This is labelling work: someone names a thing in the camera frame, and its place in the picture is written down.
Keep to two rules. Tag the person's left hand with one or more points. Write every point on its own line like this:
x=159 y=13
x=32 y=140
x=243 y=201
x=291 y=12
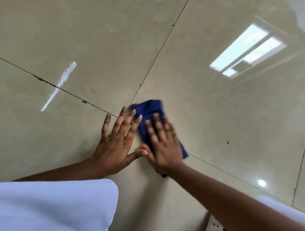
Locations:
x=114 y=152

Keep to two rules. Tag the person's right hand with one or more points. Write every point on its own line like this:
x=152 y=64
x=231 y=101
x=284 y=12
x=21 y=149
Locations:
x=164 y=150

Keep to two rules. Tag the person's right middle finger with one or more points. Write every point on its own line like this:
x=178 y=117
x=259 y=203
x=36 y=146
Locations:
x=158 y=126

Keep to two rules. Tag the person's left thumb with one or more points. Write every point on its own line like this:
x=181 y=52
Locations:
x=137 y=154

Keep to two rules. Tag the person's right little finger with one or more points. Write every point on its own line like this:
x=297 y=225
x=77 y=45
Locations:
x=174 y=133

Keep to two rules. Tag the person's left little finger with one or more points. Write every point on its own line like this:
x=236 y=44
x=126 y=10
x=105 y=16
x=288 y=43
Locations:
x=105 y=127

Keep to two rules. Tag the person's left middle finger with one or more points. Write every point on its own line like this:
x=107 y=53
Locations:
x=126 y=123

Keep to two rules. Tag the person's right thumb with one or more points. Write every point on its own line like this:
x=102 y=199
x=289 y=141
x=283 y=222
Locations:
x=145 y=150

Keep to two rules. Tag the blue cleaning cloth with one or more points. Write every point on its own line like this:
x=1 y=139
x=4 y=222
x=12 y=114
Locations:
x=149 y=114

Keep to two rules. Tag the person's left forearm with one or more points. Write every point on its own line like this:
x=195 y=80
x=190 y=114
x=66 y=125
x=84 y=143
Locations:
x=59 y=170

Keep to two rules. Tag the person's right forearm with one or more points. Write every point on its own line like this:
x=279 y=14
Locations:
x=228 y=202

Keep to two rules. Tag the person's white garment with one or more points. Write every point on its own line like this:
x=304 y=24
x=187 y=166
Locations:
x=57 y=205

